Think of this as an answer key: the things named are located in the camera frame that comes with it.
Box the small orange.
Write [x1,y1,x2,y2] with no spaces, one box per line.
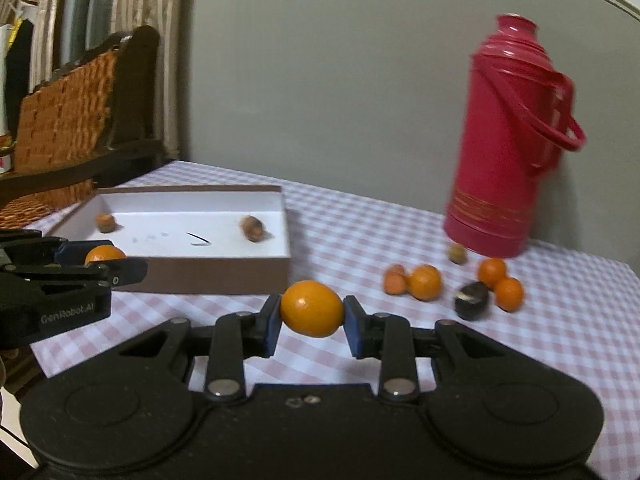
[85,245,127,266]

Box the large orange tangerine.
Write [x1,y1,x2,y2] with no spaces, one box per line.
[408,264,442,301]

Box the dark chestnut fruit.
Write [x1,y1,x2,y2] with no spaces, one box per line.
[454,282,490,321]

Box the small tan longan fruit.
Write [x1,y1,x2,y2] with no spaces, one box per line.
[447,243,469,266]

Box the pink checkered tablecloth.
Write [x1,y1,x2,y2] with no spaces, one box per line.
[32,181,639,479]

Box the brown white shallow box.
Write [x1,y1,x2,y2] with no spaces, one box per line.
[46,185,291,295]

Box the wicker wooden chair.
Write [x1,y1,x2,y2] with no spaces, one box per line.
[1,25,165,229]

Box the black hanging garment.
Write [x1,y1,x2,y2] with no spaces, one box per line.
[4,20,34,138]

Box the striped beige curtain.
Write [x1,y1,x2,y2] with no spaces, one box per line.
[1,0,181,157]

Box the red thermos flask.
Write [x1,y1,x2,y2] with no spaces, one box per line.
[444,14,587,258]

